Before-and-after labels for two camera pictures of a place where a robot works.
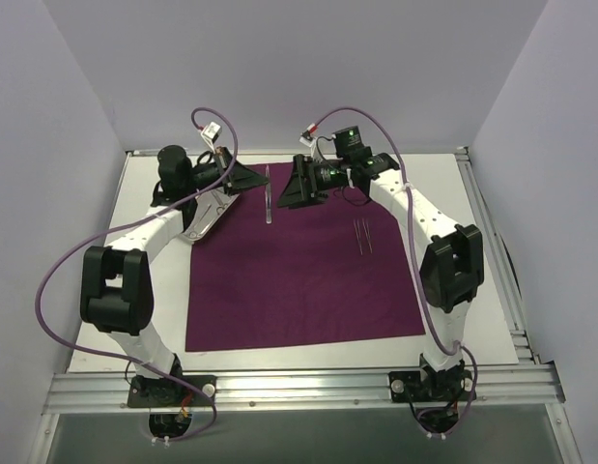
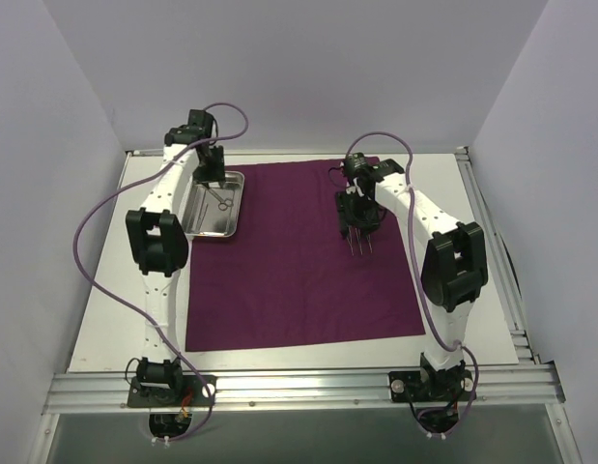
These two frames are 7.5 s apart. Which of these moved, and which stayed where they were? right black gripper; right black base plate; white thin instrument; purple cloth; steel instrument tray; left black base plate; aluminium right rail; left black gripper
Moved: steel instrument tray; left black gripper; right black gripper
Stayed: left black base plate; white thin instrument; purple cloth; right black base plate; aluminium right rail
